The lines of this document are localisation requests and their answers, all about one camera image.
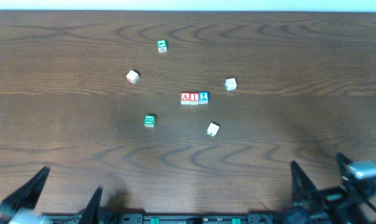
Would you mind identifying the plain wooden picture block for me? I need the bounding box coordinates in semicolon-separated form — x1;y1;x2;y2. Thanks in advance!
126;70;140;84

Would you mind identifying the white green sided block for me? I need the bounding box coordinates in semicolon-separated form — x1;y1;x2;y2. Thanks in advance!
206;123;219;137

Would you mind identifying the red letter A block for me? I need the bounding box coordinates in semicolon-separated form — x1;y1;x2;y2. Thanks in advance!
180;92;190;105

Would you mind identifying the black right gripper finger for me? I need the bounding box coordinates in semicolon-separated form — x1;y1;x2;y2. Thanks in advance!
290;161;318;208
336;152;352;180

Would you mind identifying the green letter R block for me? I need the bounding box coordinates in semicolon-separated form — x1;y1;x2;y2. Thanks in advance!
144;114;155;128

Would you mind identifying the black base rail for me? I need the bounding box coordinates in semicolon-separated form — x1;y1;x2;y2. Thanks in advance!
41;211;352;224

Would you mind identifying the blue number 2 block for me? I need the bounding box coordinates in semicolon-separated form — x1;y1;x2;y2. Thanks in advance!
199;91;209;105

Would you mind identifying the yellow sided wooden block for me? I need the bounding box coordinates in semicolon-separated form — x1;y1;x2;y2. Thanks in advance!
224;78;237;91

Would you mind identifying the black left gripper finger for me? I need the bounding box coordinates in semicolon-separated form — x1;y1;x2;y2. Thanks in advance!
0;166;50;223
78;187;103;224

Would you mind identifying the green top block far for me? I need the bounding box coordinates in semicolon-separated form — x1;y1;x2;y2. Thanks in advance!
157;40;167;53

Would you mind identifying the red letter I block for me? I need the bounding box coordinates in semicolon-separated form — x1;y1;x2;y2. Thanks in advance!
190;93;199;105

